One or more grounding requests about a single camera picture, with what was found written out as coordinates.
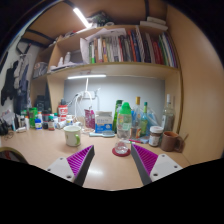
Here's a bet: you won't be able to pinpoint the red round coaster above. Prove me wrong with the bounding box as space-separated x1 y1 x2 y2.
112 148 131 157

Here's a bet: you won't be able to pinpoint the black headphones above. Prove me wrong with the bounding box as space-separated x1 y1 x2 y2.
0 118 9 136

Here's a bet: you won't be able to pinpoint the clothes hanging on wall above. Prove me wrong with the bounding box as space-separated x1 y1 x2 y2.
0 54 30 114

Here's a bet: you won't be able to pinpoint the blue white tissue box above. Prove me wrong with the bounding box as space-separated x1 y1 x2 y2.
95 111 113 133

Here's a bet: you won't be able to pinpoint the red white canister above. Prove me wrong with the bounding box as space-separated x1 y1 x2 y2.
58 99 68 121

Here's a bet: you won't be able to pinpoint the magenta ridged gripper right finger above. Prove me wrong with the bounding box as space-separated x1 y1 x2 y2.
131 144 182 185

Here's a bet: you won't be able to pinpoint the green box on desk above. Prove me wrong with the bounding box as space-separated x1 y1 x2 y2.
29 107 38 128

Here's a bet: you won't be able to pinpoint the white mug green handle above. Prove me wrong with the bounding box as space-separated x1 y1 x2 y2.
64 126 81 147

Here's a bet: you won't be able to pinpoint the green glass bottle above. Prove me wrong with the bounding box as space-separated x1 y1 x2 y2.
112 100 123 133

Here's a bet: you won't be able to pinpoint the clear glass liquor bottle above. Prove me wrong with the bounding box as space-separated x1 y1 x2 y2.
161 95 175 131

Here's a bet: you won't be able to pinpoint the brown ceramic mug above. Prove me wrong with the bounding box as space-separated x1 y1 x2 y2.
160 131 183 152

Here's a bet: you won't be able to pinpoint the white desk lamp bar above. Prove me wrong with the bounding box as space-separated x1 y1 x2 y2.
67 74 106 80

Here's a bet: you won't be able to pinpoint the brown jar white lid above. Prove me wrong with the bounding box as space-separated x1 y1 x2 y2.
149 126 163 147

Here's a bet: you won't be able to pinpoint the ceiling light strip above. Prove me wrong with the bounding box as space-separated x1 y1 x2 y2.
73 7 92 28

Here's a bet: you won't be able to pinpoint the clear bottle green cap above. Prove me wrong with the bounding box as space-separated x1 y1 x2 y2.
114 101 133 155

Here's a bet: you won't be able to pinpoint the row of books on shelf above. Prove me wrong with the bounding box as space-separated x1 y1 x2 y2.
80 26 178 68

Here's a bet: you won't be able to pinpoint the pink carton box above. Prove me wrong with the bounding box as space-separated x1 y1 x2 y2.
85 109 95 129

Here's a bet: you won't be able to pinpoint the wooden shelf unit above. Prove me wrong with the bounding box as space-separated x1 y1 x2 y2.
30 27 183 131

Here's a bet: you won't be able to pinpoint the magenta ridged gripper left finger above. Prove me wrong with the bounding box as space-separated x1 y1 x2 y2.
47 145 95 186

